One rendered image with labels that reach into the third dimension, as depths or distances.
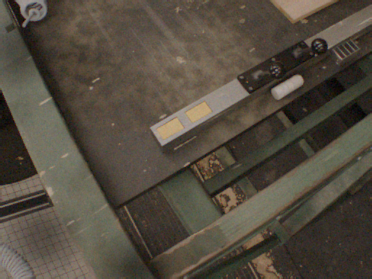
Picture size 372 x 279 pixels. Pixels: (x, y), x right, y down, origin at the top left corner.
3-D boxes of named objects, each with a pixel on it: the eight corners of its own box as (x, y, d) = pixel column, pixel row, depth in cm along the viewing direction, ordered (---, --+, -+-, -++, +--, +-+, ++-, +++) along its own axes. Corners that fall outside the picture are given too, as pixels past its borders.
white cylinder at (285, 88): (277, 102, 98) (303, 86, 100) (279, 96, 95) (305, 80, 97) (269, 93, 99) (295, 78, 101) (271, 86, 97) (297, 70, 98)
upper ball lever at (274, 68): (266, 80, 97) (292, 73, 84) (252, 88, 96) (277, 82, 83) (258, 65, 97) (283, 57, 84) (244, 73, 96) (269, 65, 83)
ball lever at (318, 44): (304, 57, 99) (333, 49, 86) (293, 65, 99) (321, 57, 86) (297, 43, 99) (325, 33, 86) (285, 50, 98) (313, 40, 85)
